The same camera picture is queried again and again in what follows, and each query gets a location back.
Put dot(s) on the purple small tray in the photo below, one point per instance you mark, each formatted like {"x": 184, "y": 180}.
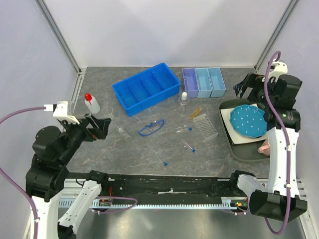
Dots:
{"x": 190, "y": 82}

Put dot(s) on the light blue right tray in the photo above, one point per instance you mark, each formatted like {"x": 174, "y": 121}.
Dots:
{"x": 218, "y": 85}

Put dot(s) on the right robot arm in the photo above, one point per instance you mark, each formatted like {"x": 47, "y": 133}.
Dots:
{"x": 279, "y": 199}

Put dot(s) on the small glass beaker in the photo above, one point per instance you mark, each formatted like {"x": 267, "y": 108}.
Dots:
{"x": 107, "y": 111}

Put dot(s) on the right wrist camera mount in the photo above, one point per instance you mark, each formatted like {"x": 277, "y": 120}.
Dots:
{"x": 277, "y": 69}

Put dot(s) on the clear glass jar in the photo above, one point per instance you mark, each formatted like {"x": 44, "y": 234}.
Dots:
{"x": 125, "y": 135}

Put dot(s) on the glass flask white stopper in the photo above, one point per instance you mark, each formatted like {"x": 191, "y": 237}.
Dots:
{"x": 183, "y": 101}

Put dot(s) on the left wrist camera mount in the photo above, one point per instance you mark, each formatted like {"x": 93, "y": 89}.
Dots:
{"x": 61, "y": 113}

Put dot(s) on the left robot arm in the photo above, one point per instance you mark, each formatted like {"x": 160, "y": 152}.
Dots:
{"x": 53, "y": 150}

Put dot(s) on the test tube middle blue cap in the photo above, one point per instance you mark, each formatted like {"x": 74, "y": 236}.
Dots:
{"x": 188, "y": 145}

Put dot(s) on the blue dotted plate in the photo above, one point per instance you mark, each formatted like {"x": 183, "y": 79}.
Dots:
{"x": 248, "y": 121}

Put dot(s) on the pink mug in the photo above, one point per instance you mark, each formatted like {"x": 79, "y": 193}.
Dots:
{"x": 265, "y": 148}

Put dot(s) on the light blue middle tray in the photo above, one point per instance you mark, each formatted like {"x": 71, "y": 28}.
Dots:
{"x": 204, "y": 83}

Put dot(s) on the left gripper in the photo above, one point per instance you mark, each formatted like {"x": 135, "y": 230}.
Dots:
{"x": 102, "y": 124}

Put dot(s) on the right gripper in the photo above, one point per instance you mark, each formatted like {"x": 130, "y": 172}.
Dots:
{"x": 252, "y": 80}

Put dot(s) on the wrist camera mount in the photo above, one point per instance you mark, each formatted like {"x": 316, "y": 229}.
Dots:
{"x": 61, "y": 113}
{"x": 277, "y": 69}

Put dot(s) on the blue divided plastic bin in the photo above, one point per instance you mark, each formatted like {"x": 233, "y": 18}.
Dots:
{"x": 147, "y": 88}

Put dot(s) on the blue safety goggles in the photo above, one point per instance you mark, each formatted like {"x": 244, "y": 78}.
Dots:
{"x": 151, "y": 128}

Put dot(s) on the clear well plate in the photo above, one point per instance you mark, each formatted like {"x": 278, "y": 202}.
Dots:
{"x": 205, "y": 127}

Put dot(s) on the red cap wash bottle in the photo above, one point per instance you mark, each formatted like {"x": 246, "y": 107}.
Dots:
{"x": 91, "y": 103}

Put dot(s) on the dark green tray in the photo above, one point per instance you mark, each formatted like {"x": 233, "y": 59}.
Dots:
{"x": 241, "y": 148}

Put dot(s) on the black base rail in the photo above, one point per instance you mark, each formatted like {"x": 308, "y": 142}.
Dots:
{"x": 169, "y": 190}

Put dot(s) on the light blue tray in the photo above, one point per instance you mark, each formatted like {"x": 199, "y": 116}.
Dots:
{"x": 218, "y": 85}
{"x": 204, "y": 83}

